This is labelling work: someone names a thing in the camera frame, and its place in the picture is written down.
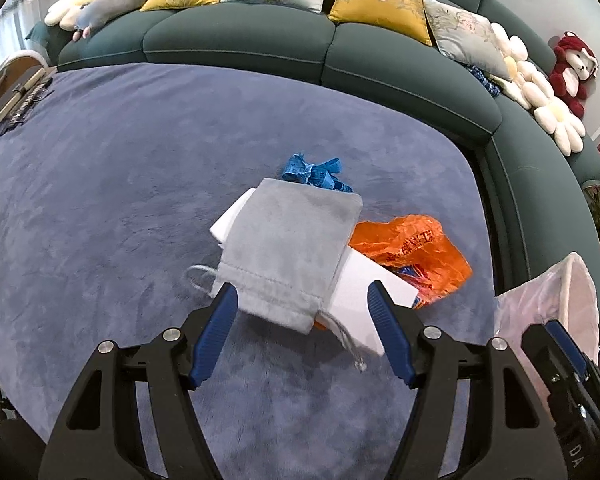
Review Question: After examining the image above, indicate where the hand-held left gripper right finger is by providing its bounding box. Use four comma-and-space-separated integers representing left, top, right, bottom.
367, 280, 568, 480

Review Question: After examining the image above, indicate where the blue crumpled tape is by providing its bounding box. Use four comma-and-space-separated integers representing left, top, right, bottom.
280, 151, 355, 194

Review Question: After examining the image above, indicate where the orange plastic bag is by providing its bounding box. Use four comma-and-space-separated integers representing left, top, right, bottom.
312, 213, 474, 332

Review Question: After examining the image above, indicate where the wooden chair with white rim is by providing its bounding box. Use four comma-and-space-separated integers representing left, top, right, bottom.
0, 49, 51, 127

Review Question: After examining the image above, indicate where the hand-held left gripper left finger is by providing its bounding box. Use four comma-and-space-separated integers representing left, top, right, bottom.
37, 282, 241, 480

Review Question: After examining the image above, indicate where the black cord bundle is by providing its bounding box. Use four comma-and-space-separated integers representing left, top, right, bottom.
0, 77, 56, 137

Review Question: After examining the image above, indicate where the white flower cushion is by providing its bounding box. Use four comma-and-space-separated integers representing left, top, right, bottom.
44, 0, 123, 27
489, 22, 555, 112
529, 74, 587, 157

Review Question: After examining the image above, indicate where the teal sofa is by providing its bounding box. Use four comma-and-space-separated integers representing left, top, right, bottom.
25, 0, 600, 306

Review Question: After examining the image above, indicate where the blue patterned cloth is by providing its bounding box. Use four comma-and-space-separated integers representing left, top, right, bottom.
464, 63, 504, 99

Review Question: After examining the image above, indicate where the grey plush toy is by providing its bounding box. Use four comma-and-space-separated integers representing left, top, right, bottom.
72, 0, 154, 42

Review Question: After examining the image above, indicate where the red monkey plush toy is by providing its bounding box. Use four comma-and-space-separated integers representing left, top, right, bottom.
548, 32, 600, 119

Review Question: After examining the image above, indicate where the grey long box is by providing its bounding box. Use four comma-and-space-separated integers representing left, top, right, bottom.
0, 71, 47, 123

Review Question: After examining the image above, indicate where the grey drawstring pouch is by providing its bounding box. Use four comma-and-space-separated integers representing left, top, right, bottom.
184, 178, 369, 374

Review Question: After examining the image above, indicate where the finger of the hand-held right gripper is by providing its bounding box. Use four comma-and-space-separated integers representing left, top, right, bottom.
522, 320, 589, 386
582, 352, 600, 411

